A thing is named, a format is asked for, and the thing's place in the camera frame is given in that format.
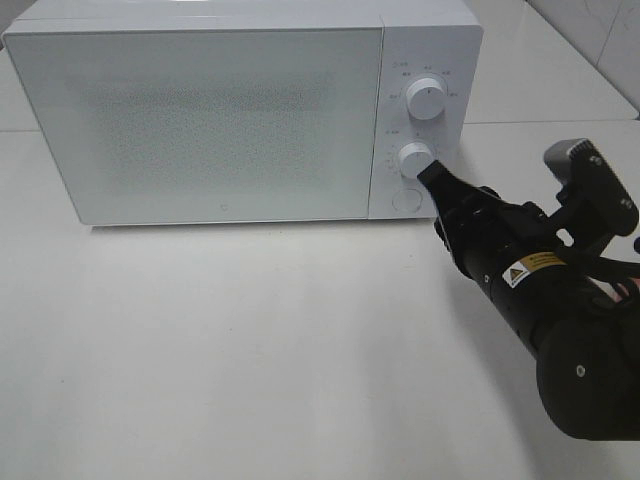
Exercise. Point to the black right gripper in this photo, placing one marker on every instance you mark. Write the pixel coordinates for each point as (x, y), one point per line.
(501, 245)

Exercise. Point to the round white door button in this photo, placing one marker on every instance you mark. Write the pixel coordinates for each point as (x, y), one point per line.
(407, 201)

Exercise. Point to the white microwave knob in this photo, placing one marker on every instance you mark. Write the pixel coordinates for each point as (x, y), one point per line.
(413, 158)
(426, 97)

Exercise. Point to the white microwave door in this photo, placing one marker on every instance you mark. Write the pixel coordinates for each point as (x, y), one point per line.
(203, 127)

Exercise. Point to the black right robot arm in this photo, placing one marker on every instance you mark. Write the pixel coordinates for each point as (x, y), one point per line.
(576, 312)

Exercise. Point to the white microwave oven body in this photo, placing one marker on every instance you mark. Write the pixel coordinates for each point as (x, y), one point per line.
(419, 38)

